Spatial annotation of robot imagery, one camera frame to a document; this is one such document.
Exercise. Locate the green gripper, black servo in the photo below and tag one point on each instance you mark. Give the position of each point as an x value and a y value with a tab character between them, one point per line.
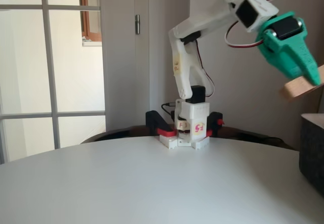
281	44

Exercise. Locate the wooden block with red top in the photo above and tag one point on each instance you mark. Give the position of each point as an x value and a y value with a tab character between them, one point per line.
293	90

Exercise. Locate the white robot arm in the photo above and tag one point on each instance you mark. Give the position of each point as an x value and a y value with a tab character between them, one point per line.
202	26

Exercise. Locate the dark grey felt basket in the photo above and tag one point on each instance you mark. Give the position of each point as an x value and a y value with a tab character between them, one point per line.
312	153

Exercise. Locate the metal door hinge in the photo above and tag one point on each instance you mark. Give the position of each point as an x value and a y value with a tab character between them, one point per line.
137	24

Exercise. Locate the dark brown chair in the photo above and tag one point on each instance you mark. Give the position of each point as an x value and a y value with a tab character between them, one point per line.
111	134

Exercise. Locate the white glazed door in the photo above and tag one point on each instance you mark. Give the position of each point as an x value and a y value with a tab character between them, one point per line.
48	57

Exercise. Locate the brown wooden window frame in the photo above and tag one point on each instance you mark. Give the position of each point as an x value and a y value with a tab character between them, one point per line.
84	19

